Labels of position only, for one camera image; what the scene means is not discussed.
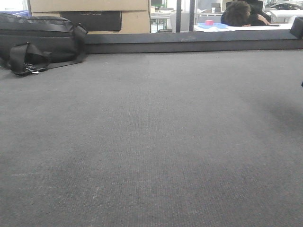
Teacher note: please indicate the red tape roll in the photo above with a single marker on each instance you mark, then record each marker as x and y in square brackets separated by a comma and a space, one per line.
[209, 22]

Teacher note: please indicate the blue tray on table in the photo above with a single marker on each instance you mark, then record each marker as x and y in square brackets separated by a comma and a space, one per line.
[216, 25]

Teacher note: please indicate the person with dark hair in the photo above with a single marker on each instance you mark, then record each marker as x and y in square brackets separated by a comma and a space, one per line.
[240, 13]

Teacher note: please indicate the black fabric bag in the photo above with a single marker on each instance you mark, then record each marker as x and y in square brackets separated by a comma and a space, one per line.
[29, 45]

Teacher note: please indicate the black object at right edge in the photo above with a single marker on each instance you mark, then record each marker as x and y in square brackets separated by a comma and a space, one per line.
[297, 28]

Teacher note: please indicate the upper cardboard box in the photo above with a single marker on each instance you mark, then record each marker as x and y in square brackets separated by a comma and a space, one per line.
[88, 5]

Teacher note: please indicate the lower cardboard box black label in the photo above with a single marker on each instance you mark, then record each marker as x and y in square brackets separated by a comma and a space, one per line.
[106, 22]

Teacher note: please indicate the black raised edge rail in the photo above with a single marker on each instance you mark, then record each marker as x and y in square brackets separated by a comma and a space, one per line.
[240, 40]

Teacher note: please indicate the black vertical pole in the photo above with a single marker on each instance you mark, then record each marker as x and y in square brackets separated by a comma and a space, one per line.
[178, 16]
[192, 15]

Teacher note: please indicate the blue bin far left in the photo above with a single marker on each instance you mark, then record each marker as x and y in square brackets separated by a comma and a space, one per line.
[21, 13]

